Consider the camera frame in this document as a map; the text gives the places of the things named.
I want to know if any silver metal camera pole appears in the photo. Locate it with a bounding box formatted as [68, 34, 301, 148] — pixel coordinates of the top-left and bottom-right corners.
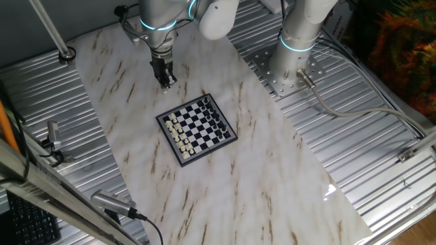
[28, 0, 77, 66]

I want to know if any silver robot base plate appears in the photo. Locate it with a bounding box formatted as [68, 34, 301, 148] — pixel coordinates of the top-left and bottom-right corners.
[251, 43, 327, 99]

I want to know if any black base cable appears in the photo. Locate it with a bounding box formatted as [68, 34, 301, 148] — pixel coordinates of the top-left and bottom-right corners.
[279, 0, 287, 42]

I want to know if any thick grey connector cable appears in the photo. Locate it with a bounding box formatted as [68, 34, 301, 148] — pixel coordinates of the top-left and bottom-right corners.
[295, 67, 432, 137]

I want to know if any black white folding chessboard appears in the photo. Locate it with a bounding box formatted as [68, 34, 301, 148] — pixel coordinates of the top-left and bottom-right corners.
[155, 93, 239, 167]

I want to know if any aluminium frame beam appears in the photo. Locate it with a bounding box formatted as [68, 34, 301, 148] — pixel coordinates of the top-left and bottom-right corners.
[0, 137, 142, 245]

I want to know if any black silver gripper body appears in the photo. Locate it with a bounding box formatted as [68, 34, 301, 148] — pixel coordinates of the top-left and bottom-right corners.
[150, 54, 174, 81]

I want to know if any colourful patterned cloth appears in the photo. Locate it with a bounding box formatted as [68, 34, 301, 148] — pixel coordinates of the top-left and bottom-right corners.
[342, 0, 436, 125]

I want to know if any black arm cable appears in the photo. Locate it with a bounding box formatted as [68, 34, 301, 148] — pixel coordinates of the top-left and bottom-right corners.
[117, 3, 205, 52]

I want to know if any aluminium post with bracket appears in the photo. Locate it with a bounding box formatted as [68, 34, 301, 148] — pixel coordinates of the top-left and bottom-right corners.
[397, 127, 436, 163]

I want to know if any orange pole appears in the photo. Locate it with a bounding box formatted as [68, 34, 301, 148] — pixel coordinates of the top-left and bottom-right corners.
[0, 100, 20, 154]

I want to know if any silver ribbed camera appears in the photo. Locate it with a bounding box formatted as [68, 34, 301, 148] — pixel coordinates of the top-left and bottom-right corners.
[90, 189, 148, 223]

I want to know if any silver camera with clamp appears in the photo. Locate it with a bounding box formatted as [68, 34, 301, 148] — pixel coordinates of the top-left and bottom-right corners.
[40, 120, 75, 167]

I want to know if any black computer keyboard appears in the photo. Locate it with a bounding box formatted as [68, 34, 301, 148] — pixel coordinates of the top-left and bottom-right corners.
[5, 192, 63, 245]

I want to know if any thin grey cable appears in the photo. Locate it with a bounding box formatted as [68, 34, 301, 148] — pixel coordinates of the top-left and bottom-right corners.
[315, 33, 429, 137]

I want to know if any black camera cable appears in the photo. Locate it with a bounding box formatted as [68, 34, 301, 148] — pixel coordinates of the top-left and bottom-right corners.
[136, 212, 165, 245]

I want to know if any white power strip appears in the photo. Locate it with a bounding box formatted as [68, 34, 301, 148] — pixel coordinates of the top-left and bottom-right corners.
[259, 0, 284, 15]

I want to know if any marble pattern table sheet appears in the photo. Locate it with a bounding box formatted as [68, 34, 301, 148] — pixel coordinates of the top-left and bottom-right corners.
[69, 15, 374, 245]

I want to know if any white printed cardboard box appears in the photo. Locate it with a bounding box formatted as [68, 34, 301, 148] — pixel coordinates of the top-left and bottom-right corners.
[322, 3, 357, 55]

